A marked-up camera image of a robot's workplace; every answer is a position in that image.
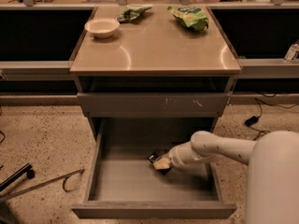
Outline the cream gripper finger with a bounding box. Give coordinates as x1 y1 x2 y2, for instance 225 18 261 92
153 157 171 171

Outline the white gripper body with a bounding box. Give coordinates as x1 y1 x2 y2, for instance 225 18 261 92
168 142 202 168

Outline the black rxbar chocolate bar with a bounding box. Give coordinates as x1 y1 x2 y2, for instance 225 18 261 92
148 152 171 175

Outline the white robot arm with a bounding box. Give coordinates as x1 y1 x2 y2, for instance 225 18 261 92
149 131 299 224

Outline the open grey middle drawer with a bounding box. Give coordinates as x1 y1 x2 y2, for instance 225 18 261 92
72 118 236 219

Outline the closed grey top drawer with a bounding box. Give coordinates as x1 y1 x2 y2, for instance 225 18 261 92
78 92 228 118

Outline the grey drawer cabinet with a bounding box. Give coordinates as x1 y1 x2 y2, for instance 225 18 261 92
70 5 240 133

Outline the metal rod with hook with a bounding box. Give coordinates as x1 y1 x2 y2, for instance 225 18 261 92
0 169 84 203

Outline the black stand leg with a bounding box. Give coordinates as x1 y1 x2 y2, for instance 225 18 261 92
0 163 35 191

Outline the bright green chip bag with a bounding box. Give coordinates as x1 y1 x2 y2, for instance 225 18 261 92
167 7 209 32

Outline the white bowl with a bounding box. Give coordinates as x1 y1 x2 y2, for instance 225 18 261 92
84 18 120 38

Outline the clear plastic bottle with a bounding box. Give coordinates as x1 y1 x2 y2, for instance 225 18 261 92
284 39 299 62

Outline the dark green snack bag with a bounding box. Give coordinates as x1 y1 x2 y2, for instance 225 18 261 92
116 6 152 23

